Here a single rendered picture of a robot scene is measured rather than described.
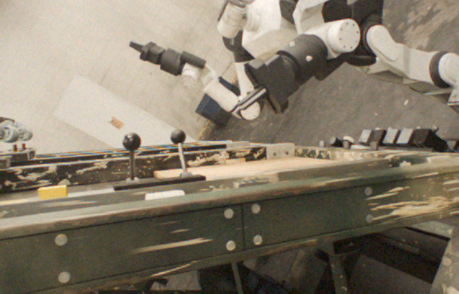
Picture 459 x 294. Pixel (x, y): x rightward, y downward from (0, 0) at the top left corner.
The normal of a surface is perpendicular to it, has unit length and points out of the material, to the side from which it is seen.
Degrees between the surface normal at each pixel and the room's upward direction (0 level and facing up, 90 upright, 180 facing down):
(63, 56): 90
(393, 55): 90
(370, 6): 90
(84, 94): 90
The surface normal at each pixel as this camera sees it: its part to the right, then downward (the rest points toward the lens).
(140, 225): 0.37, 0.03
